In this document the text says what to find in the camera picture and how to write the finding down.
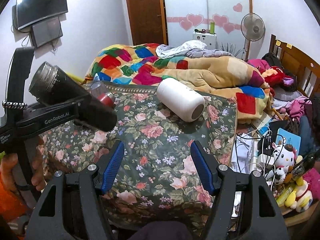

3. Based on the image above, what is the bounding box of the red cup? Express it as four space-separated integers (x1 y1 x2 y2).
97 92 115 108

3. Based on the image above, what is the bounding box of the hello kitty plush toy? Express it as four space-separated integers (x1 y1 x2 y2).
272 142 297 185

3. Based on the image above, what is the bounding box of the red plush toy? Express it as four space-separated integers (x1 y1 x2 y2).
260 66 295 87

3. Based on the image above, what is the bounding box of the black thermos bottle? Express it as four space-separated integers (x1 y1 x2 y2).
29 61 117 132

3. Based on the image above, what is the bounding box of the green bottle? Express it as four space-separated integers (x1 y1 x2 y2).
210 21 215 35

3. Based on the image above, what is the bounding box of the grey white bedsheet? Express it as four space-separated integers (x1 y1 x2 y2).
156 40 233 59

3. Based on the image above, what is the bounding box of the blue book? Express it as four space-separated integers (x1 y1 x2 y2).
275 128 301 155

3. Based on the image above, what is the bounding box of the yellow white plush toy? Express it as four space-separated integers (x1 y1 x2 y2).
284 179 313 213

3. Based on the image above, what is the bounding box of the yellow pipe frame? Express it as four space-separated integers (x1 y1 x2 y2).
67 73 84 84

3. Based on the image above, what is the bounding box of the white small cabinet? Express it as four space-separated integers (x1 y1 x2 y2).
193 32 217 50

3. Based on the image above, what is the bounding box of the white cylindrical cup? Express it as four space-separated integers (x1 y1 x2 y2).
156 77 206 122

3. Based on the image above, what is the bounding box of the wooden bed headboard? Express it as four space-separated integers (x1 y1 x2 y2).
269 34 320 97

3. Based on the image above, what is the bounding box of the small wall-mounted monitor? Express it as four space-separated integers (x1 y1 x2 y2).
31 17 63 48

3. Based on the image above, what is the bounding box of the colourful patchwork blanket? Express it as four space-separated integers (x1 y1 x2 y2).
85 43 273 123

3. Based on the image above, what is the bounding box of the white sliding wardrobe with hearts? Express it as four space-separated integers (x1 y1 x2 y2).
164 0 253 59

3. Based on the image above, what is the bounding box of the brown wooden door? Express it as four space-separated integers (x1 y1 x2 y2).
126 0 168 45

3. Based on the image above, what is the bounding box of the person's left hand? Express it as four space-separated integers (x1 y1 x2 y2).
1 152 46 194

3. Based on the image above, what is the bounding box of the standing electric fan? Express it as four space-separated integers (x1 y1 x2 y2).
240 13 266 60

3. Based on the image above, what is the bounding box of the floral tablecloth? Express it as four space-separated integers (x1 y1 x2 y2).
39 83 237 235

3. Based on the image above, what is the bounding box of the wall-mounted black television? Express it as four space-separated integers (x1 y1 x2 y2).
16 0 68 30

